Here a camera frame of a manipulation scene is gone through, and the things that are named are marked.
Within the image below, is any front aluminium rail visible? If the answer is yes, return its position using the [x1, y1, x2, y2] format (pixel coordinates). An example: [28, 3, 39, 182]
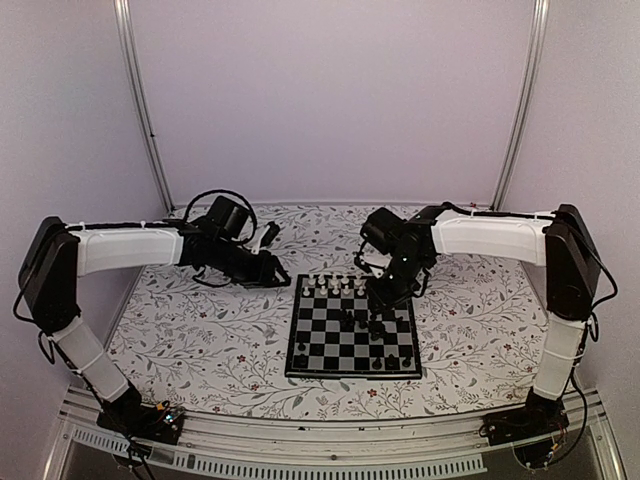
[44, 388, 627, 479]

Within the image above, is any floral patterned table mat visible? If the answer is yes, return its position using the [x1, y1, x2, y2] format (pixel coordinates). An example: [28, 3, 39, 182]
[108, 205, 548, 420]

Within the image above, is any left aluminium frame post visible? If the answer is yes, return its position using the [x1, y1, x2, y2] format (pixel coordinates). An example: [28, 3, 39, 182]
[113, 0, 175, 212]

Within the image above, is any black white chessboard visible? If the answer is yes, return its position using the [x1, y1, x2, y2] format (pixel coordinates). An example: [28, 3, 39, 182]
[284, 274, 422, 380]

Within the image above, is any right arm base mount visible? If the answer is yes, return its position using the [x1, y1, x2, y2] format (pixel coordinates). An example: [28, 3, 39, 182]
[478, 407, 569, 470]

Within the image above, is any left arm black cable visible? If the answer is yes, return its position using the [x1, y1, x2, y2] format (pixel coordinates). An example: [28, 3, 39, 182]
[182, 188, 259, 246]

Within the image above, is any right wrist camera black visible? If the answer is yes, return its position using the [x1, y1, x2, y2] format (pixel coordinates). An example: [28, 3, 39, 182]
[360, 207, 407, 255]

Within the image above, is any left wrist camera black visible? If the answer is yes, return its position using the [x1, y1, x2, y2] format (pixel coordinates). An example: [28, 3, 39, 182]
[205, 196, 249, 240]

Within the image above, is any right aluminium frame post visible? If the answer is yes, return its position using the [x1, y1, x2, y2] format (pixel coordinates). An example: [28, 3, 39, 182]
[489, 0, 549, 212]

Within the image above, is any aluminium frame post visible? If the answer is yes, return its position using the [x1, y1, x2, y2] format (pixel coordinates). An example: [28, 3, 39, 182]
[113, 0, 175, 212]
[489, 0, 549, 212]

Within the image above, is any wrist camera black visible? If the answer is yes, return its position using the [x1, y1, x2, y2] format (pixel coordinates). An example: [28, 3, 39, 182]
[205, 196, 249, 240]
[360, 207, 407, 255]

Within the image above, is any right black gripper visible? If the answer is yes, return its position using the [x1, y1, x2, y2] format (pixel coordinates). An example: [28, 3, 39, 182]
[364, 253, 427, 316]

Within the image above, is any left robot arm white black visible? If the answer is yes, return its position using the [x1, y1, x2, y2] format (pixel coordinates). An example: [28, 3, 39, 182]
[15, 216, 291, 434]

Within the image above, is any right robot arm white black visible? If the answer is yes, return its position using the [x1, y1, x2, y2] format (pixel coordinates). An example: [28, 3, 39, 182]
[355, 202, 610, 436]

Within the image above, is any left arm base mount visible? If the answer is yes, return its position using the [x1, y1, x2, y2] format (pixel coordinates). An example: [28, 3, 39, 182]
[97, 400, 186, 445]

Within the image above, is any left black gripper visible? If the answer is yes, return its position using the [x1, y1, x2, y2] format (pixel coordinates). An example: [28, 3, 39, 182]
[212, 238, 293, 289]

